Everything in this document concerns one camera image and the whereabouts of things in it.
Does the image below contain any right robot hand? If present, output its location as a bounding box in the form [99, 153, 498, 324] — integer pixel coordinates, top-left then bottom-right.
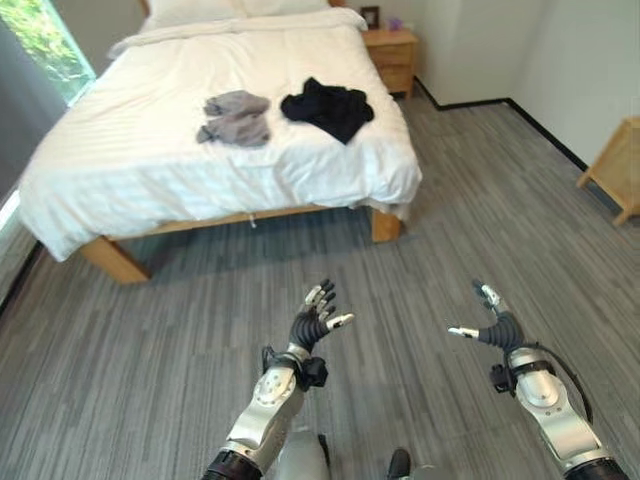
[447, 279, 522, 350]

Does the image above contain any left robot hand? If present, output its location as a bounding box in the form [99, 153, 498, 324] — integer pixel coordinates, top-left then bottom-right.
[288, 278, 355, 351]

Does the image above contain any wooden laundry basket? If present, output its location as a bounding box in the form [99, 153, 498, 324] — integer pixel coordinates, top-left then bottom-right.
[576, 115, 640, 228]

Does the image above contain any silver robot leg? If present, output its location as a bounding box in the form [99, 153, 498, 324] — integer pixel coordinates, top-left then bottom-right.
[275, 428, 329, 480]

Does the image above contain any dark robot foot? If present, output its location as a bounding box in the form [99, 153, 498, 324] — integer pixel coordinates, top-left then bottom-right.
[385, 448, 413, 480]

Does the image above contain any white duvet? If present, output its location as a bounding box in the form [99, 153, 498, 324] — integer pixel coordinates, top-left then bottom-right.
[17, 10, 422, 263]

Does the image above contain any grey garment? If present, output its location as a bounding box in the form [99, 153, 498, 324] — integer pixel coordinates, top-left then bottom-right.
[195, 90, 273, 149]

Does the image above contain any black garment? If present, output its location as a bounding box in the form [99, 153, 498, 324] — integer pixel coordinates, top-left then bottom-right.
[279, 76, 375, 147]

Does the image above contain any wooden nightstand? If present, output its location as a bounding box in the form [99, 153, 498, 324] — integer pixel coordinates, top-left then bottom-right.
[360, 26, 419, 100]

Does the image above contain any white pillow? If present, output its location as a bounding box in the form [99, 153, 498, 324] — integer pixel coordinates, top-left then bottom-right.
[141, 0, 335, 30]

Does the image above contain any window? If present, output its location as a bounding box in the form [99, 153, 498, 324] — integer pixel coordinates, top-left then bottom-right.
[0, 0, 97, 107]

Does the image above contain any wooden bed frame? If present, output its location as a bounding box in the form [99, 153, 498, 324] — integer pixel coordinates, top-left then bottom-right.
[79, 202, 403, 286]

